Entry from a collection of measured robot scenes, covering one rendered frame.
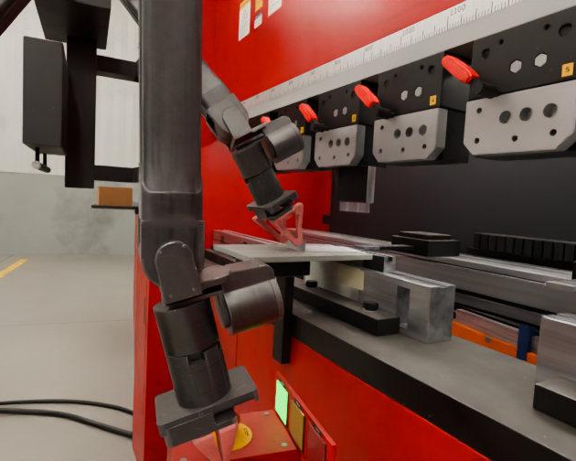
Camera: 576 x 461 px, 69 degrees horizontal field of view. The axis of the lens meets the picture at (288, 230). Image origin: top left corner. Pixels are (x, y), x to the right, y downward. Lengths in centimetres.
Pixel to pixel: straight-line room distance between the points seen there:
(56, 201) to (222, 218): 626
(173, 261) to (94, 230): 739
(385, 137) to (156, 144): 49
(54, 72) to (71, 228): 616
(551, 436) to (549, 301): 41
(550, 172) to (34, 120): 159
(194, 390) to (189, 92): 28
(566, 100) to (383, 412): 47
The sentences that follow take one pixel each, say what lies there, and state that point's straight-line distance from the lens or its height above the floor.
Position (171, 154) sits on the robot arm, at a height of 113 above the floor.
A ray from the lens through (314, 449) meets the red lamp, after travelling 55.
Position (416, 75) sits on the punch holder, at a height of 131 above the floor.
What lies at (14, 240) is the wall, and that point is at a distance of 796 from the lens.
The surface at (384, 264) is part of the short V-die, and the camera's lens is 82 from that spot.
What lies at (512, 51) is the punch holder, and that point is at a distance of 67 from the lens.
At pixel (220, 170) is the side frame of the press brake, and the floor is 120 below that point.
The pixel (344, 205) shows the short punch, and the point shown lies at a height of 109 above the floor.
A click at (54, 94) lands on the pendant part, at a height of 142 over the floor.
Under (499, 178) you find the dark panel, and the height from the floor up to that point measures 119.
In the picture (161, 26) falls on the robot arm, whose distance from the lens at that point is 42.
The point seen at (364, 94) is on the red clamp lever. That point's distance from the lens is 80.
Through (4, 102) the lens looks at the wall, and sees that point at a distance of 803.
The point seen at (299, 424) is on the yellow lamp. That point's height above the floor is 82.
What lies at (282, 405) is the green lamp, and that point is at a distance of 64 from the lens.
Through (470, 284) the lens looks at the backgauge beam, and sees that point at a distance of 100.
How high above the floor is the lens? 110
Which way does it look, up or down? 4 degrees down
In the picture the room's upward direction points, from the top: 3 degrees clockwise
